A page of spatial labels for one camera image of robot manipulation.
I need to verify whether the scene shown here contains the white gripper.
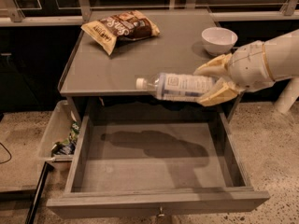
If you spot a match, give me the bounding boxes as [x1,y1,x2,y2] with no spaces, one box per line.
[193,41,275,106]

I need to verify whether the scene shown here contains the blue label plastic bottle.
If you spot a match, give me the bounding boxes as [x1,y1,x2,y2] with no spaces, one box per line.
[135,73,216,103]

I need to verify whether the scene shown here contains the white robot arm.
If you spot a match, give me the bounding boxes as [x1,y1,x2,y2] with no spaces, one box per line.
[194,30,299,106]

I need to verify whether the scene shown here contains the open grey top drawer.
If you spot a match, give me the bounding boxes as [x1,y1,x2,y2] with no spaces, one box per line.
[47,114,269,218]

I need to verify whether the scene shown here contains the grey cabinet with counter top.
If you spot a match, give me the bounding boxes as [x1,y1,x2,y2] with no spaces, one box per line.
[59,9,240,122]

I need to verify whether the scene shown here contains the white ceramic bowl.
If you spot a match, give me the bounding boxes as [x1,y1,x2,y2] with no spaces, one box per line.
[201,27,238,56]

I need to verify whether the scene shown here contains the metal railing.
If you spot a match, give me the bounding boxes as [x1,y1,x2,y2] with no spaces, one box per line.
[0,0,299,26]

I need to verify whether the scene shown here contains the brown and cream chip bag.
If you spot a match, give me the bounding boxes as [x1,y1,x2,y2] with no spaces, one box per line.
[81,10,160,55]

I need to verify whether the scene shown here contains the green snack packets in bin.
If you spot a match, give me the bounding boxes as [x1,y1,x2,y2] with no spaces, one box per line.
[51,121,79,156]

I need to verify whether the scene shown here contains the clear plastic bin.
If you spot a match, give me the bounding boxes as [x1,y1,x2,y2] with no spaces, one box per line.
[38,100,73,171]

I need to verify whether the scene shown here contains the black bar on floor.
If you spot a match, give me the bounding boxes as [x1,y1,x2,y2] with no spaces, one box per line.
[25,162,53,224]

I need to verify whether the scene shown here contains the white post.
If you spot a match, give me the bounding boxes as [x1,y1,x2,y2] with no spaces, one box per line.
[275,77,299,114]

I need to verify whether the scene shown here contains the black cable on floor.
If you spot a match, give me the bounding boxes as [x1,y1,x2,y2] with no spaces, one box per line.
[0,142,13,165]

